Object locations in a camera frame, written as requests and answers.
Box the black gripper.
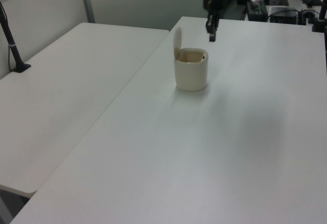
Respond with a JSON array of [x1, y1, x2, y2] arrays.
[[203, 0, 227, 42]]

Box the small cream trash bin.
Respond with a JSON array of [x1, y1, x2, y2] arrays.
[[173, 26, 209, 92]]

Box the black electronics box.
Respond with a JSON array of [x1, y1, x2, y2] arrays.
[[246, 0, 269, 21]]

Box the black flat device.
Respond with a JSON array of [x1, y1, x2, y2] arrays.
[[268, 6, 300, 24]]

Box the white side table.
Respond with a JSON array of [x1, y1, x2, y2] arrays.
[[0, 22, 171, 198]]

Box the black camera stand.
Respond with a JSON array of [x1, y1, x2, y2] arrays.
[[311, 0, 327, 33]]

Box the grey metal partition post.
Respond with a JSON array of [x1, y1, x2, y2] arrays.
[[78, 0, 96, 24]]

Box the black clamp-mounted camera pole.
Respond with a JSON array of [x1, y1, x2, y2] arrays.
[[0, 0, 32, 73]]

